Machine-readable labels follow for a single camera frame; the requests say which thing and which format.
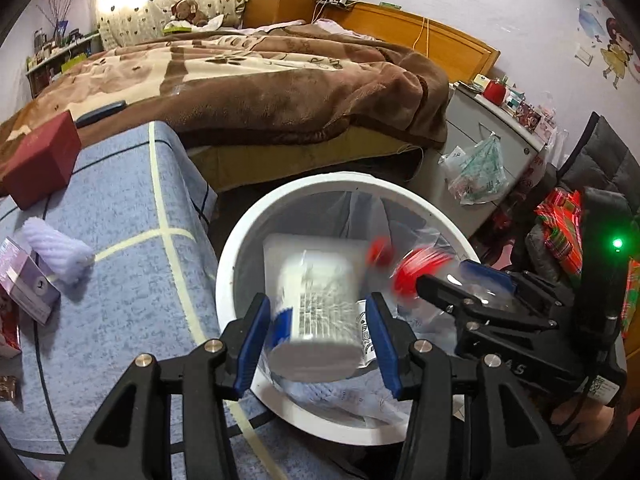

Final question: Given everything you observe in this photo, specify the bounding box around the cluttered wall shelf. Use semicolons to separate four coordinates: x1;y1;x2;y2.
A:
25;30;101;99

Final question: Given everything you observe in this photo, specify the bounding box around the white round trash bin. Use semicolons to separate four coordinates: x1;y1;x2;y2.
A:
215;172;483;446

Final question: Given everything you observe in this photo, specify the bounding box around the bed with brown blanket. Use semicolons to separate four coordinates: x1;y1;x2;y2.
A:
0;24;451;196

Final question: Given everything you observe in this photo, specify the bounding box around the clear bottle with red label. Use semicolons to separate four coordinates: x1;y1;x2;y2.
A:
366;236;503;332

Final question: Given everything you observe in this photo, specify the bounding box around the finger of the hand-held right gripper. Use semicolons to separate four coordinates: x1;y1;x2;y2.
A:
457;259;576;311
416;274;561;335

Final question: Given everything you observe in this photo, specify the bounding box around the printed plastic bag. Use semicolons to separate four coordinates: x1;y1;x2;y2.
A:
438;132;505;206

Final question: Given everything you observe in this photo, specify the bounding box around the brown teddy bear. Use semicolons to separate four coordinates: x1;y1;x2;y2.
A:
170;0;209;27

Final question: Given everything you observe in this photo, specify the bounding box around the dark blue phone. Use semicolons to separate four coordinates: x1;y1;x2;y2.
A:
75;100;127;127

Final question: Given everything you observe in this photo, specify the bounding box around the bed mattress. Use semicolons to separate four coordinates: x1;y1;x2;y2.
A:
187;124;446;192

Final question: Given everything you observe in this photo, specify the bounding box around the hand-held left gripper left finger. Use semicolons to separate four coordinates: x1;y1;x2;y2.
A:
57;292;273;480

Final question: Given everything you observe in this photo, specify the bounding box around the clear plastic bin liner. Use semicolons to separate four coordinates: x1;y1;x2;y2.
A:
234;186;472;426

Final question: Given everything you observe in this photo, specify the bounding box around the white packaging box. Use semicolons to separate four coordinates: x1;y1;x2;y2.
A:
262;234;379;383

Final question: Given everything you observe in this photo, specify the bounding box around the red apple-shaped ornament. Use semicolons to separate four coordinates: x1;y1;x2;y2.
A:
483;79;507;105

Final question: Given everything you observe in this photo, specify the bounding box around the cartoon wall sticker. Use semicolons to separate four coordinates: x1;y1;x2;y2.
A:
580;0;640;90

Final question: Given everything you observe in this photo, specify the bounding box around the grey nightstand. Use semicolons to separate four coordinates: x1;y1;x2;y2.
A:
440;82;551;222

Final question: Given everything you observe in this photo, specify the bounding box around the red green plaid bag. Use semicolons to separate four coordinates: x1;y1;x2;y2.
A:
534;187;640;341

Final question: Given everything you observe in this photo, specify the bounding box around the red snack packet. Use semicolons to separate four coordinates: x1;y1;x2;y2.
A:
0;300;22;359

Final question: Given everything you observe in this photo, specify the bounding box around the lavender rolled towel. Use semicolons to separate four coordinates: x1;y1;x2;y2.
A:
20;216;96;287

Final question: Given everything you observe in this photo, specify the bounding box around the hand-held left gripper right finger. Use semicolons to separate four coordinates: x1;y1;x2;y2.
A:
364;291;576;480

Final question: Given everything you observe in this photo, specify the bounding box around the purple cardboard box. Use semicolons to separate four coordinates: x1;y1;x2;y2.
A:
0;237;61;324

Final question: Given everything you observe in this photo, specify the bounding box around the vase with dry branches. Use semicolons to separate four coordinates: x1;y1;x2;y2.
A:
37;0;84;37

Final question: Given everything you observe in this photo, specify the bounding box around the dark red gift box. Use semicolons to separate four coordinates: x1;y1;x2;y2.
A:
0;111;82;210

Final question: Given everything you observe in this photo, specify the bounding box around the chair with grey jacket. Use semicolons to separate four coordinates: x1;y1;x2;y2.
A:
554;112;640;221

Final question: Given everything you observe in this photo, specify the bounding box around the wooden headboard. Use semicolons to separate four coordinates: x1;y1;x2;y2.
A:
330;1;501;84

